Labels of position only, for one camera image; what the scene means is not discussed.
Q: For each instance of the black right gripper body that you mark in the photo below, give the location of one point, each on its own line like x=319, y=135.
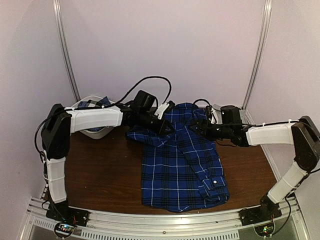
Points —
x=208, y=132

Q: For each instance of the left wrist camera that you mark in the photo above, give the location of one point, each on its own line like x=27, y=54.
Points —
x=164, y=108

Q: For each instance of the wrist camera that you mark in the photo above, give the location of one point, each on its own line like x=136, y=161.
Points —
x=211, y=114
x=164, y=108

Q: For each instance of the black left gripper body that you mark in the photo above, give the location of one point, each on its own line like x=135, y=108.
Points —
x=163, y=123

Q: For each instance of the left aluminium corner post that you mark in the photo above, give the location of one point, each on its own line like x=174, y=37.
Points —
x=57, y=10

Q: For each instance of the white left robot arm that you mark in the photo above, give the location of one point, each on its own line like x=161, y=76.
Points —
x=64, y=121

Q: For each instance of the right aluminium corner post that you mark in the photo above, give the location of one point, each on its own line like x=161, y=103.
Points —
x=262, y=40

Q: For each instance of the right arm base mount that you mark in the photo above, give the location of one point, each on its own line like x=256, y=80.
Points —
x=262, y=216

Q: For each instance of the aluminium front rail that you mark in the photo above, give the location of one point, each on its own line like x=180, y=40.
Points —
x=219, y=225

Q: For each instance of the white plastic laundry basket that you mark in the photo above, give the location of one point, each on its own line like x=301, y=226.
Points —
x=97, y=133

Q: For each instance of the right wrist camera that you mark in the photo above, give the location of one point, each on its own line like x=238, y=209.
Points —
x=211, y=114

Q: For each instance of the blue plaid long sleeve shirt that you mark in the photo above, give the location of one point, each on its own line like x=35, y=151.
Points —
x=180, y=171

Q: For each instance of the aluminium corner post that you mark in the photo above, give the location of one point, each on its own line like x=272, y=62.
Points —
x=57, y=10
x=262, y=40

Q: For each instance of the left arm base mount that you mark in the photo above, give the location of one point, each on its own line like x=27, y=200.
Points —
x=68, y=218

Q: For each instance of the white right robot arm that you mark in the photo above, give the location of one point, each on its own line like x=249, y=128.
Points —
x=302, y=134

